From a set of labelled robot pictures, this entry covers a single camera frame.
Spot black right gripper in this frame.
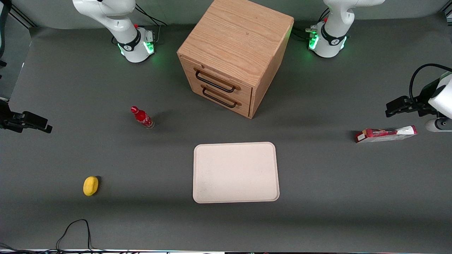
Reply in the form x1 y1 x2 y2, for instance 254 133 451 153
0 101 53 134

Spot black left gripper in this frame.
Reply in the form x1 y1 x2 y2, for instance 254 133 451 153
385 79 441 119

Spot red cookie box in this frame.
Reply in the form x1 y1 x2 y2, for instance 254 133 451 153
355 125 418 144

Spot beige plastic tray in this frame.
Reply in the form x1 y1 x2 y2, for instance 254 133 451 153
192 141 280 204

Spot yellow lemon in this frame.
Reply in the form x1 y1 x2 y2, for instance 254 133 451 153
83 176 99 197

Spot red cola bottle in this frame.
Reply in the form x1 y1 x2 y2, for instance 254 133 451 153
130 105 155 130

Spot wooden two-drawer cabinet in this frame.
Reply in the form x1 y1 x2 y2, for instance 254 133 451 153
177 0 295 120

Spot black left arm wrist cable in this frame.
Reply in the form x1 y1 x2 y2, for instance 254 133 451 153
409 63 452 105

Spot black frame strut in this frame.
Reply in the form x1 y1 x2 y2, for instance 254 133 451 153
8 5 38 29

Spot black looped table cable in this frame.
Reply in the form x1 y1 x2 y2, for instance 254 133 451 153
55 219 106 253

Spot black left arm base cables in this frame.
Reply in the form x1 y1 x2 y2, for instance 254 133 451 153
292 6 331 40

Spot black arm base cables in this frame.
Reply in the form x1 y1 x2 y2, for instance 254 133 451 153
292 6 331 40
135 3 168 27

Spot black right arm base cables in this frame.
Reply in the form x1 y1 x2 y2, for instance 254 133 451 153
135 3 168 27

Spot black metal drawer handle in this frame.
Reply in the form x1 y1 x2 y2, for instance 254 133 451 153
201 85 242 109
195 69 242 93

